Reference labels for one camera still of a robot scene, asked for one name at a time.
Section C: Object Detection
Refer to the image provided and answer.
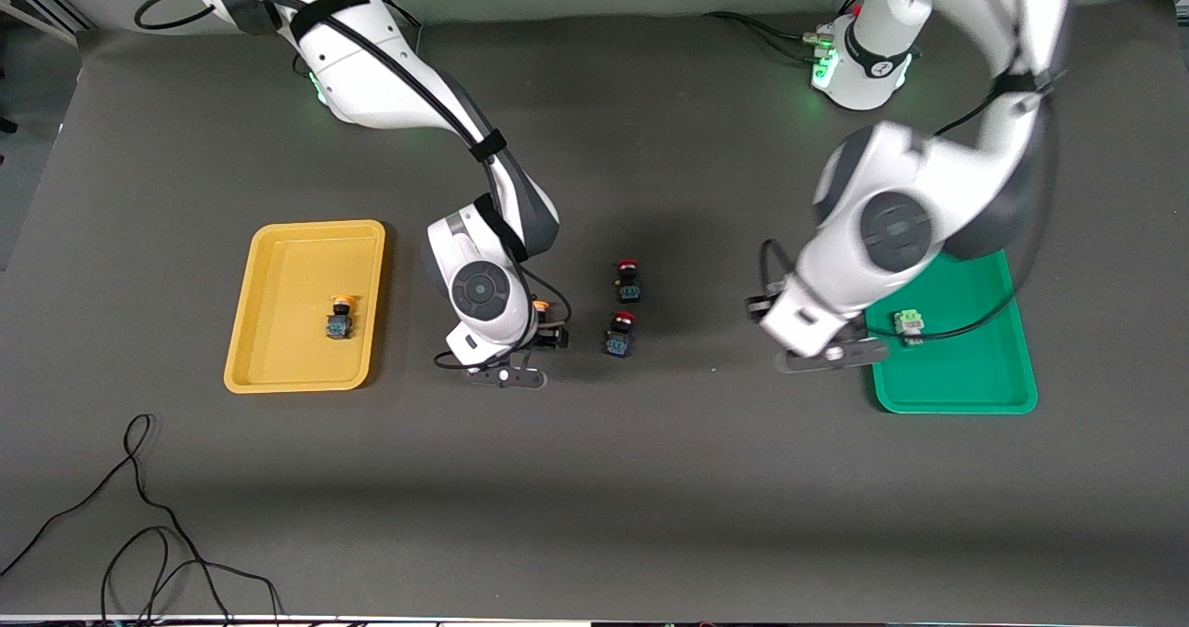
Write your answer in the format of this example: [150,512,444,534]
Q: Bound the dark grey table cloth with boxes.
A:
[0,0,1189,620]

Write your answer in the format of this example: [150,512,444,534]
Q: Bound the green plastic tray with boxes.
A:
[869,249,1039,415]

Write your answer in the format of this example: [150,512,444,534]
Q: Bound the yellow plastic tray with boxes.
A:
[223,219,387,395]

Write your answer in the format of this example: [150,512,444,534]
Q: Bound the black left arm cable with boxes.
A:
[758,0,1062,342]

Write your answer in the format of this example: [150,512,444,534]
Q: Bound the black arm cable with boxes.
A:
[758,0,1062,342]
[134,0,574,370]

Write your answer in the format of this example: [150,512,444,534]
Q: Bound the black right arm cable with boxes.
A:
[134,0,574,370]

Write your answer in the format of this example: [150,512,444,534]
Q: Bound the black left base cables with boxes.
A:
[701,0,869,69]

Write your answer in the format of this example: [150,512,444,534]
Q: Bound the black base cables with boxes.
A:
[376,0,425,52]
[701,0,869,69]

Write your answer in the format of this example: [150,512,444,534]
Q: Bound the black right base cables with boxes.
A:
[376,0,425,52]

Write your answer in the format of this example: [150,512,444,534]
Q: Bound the loose black cable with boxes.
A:
[0,413,284,627]

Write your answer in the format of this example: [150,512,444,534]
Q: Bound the aluminium frame rail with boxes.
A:
[0,0,94,35]

